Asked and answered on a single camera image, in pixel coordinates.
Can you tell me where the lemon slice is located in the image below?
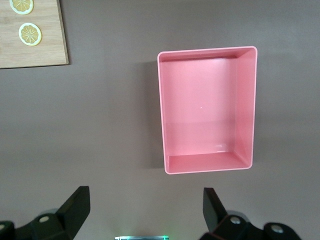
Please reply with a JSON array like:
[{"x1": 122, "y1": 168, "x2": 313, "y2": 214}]
[
  {"x1": 18, "y1": 22, "x2": 43, "y2": 47},
  {"x1": 9, "y1": 0, "x2": 35, "y2": 16}
]

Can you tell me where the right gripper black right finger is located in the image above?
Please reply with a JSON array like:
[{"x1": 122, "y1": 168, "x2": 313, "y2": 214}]
[{"x1": 201, "y1": 187, "x2": 301, "y2": 240}]

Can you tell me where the pink plastic bin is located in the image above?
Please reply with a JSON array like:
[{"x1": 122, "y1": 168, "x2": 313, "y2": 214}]
[{"x1": 157, "y1": 45, "x2": 258, "y2": 175}]

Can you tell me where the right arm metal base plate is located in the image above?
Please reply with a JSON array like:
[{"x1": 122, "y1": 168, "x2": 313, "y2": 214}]
[{"x1": 114, "y1": 234, "x2": 170, "y2": 240}]

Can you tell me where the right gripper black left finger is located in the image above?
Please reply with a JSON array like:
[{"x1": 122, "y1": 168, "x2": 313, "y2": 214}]
[{"x1": 0, "y1": 185, "x2": 91, "y2": 240}]

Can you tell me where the wooden cutting board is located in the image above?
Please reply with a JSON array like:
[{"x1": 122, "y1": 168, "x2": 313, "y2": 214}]
[{"x1": 0, "y1": 0, "x2": 70, "y2": 70}]

